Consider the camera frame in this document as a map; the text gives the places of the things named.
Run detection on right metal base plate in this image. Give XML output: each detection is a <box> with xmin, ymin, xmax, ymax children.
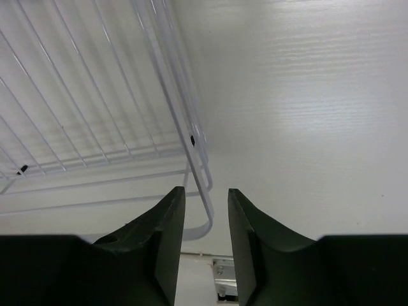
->
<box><xmin>212</xmin><ymin>257</ymin><xmax>238</xmax><ymax>303</ymax></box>

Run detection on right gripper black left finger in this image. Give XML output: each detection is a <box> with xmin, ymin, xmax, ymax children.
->
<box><xmin>94</xmin><ymin>186</ymin><xmax>186</xmax><ymax>305</ymax></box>

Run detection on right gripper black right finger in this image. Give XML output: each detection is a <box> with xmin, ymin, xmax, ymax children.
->
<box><xmin>228</xmin><ymin>189</ymin><xmax>322</xmax><ymax>305</ymax></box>

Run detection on white wire dish rack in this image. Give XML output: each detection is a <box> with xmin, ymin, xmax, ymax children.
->
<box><xmin>1</xmin><ymin>1</ymin><xmax>214</xmax><ymax>241</ymax></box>

